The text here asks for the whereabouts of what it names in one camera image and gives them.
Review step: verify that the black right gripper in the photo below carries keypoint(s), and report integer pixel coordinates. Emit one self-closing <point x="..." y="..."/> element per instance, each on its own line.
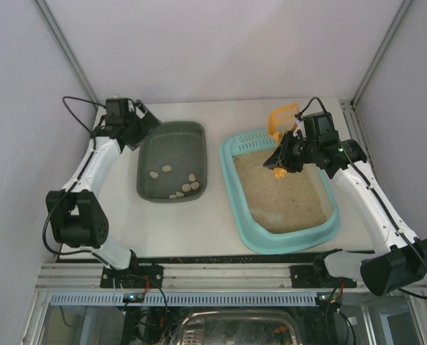
<point x="285" y="154"/>

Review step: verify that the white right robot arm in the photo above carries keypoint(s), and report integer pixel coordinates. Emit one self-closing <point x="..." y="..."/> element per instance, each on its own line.
<point x="400" y="256"/>

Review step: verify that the aluminium frame post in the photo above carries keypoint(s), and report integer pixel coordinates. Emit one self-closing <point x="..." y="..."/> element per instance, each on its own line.
<point x="61" y="41"/>
<point x="392" y="30"/>

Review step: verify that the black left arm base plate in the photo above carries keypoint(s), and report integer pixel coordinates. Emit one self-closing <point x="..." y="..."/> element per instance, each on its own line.
<point x="140" y="275"/>

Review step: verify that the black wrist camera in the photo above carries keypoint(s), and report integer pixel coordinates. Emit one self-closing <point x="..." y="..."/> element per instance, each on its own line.
<point x="319" y="128"/>
<point x="117" y="111"/>

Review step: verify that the teal cat litter box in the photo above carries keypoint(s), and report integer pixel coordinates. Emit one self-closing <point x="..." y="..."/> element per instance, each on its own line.
<point x="253" y="235"/>

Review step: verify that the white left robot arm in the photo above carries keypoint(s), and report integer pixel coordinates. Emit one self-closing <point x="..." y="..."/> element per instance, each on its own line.
<point x="75" y="215"/>

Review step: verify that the steel wire basket below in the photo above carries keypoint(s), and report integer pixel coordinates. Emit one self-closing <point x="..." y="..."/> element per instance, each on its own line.
<point x="238" y="326"/>

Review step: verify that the left aluminium frame post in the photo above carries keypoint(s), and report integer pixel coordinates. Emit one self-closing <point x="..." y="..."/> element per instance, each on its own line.
<point x="61" y="41"/>

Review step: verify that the light blue slotted cable duct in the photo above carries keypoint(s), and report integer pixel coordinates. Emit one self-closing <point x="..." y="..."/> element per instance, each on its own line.
<point x="233" y="299"/>

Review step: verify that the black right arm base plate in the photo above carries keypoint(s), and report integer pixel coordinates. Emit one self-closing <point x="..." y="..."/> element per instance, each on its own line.
<point x="315" y="274"/>

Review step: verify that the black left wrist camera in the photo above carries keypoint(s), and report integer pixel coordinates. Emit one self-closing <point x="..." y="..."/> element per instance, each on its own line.
<point x="117" y="111"/>

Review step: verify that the yellow litter scoop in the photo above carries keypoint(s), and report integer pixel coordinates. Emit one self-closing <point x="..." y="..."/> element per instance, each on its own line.
<point x="282" y="120"/>

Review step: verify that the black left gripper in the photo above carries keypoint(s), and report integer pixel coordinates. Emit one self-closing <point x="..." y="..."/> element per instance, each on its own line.
<point x="138" y="124"/>

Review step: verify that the beige cat litter pellets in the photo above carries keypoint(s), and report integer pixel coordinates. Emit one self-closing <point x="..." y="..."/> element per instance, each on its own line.
<point x="281" y="205"/>

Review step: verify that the aluminium mounting rail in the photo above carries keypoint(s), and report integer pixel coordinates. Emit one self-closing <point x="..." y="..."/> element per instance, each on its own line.
<point x="176" y="277"/>

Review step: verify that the right side aluminium rail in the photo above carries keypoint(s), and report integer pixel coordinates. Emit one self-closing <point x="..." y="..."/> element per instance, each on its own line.
<point x="355" y="129"/>

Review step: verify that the grey plastic waste tray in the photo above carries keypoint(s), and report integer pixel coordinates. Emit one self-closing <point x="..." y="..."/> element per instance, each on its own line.
<point x="182" y="145"/>

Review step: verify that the grey-green litter clump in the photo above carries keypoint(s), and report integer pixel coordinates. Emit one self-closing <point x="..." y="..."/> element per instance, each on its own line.
<point x="154" y="175"/>

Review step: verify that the right aluminium frame post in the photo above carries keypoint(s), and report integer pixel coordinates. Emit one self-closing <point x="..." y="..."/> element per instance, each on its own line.
<point x="392" y="30"/>

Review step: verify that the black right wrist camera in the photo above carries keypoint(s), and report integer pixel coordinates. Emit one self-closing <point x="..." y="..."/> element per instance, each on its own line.
<point x="319" y="128"/>

